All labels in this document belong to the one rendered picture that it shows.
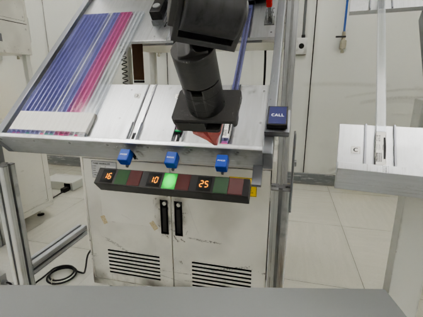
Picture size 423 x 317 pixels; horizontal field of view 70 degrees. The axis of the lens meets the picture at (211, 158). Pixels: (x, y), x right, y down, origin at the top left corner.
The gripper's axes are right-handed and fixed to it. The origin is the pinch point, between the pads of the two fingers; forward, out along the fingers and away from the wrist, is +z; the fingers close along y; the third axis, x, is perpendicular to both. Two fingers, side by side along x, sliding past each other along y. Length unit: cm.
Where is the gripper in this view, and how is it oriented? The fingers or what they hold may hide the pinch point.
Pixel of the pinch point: (215, 139)
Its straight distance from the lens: 54.2
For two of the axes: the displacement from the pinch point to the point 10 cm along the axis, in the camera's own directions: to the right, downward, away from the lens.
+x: -1.8, 8.3, -5.2
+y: -9.7, -0.6, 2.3
